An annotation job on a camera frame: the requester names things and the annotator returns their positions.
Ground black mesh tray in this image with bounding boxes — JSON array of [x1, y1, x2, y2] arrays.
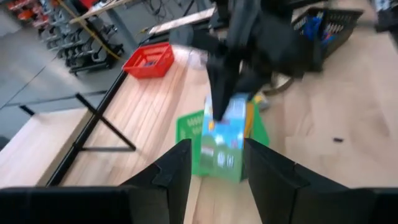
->
[[292, 6, 364, 73]]

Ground black table frame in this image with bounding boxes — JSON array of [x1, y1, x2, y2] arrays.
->
[[46, 30, 175, 187]]

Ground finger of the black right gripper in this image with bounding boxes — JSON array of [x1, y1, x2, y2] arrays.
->
[[236, 70, 272, 95], [206, 54, 242, 121]]

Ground green plastic basket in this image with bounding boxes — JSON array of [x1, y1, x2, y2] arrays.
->
[[176, 98, 270, 183]]

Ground green crayon box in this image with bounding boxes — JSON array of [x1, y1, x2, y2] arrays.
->
[[198, 93, 249, 184]]

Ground black metal rack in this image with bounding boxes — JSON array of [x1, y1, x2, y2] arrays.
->
[[40, 6, 125, 76]]

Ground yellow crayon box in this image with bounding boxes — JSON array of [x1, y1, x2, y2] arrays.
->
[[244, 101, 255, 139]]

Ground red plastic basket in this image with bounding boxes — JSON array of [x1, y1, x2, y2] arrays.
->
[[122, 42, 175, 79]]

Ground desk with grey legs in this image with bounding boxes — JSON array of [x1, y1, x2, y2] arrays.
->
[[70, 0, 139, 55]]

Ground wooden shelf riser black frame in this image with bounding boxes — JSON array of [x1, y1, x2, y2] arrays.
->
[[0, 91, 137, 189]]

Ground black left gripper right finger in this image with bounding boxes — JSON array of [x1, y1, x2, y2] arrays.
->
[[244, 138, 348, 224]]

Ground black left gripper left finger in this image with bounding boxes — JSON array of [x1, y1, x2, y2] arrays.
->
[[122, 138, 192, 224]]

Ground red storage bins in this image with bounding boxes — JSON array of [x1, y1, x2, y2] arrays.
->
[[6, 0, 43, 29]]

